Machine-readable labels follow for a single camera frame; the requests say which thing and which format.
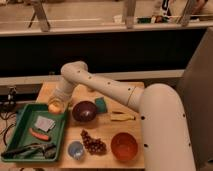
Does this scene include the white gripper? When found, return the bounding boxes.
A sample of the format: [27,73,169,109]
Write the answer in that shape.
[49,87,72,109]

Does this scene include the red yellow apple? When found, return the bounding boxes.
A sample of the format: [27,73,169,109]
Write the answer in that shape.
[48,103,62,114]

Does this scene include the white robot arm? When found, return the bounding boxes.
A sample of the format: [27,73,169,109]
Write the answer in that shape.
[48,61,196,171]

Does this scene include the green plastic tray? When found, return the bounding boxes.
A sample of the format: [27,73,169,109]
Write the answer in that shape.
[1,103,67,162]

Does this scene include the dark purple bowl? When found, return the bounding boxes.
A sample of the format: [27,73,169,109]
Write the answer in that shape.
[72,101,97,122]

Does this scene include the grey folded cloth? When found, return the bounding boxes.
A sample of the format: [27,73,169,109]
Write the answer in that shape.
[34,116,55,132]

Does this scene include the green sponge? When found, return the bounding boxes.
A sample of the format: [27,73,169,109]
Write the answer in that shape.
[95,97,107,113]

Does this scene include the orange carrot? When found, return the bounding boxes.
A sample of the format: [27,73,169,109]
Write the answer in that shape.
[29,128,51,141]

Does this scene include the wooden block piece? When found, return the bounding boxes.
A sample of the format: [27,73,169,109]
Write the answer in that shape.
[110,112,136,121]

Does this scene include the blue small cup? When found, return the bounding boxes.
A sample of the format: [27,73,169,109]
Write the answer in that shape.
[68,141,84,160]

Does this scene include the brown grape bunch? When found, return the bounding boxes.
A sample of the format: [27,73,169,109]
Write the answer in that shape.
[81,130,107,155]

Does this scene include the orange bowl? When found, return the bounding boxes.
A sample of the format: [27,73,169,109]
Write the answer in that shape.
[110,132,138,162]

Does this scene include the metal stand leg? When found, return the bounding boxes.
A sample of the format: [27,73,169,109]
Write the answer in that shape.
[28,0,50,32]

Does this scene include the grey panel board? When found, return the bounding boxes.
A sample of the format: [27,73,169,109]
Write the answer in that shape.
[176,27,213,171]

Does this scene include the black cables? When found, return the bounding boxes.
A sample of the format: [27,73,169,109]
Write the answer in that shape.
[0,85,22,148]

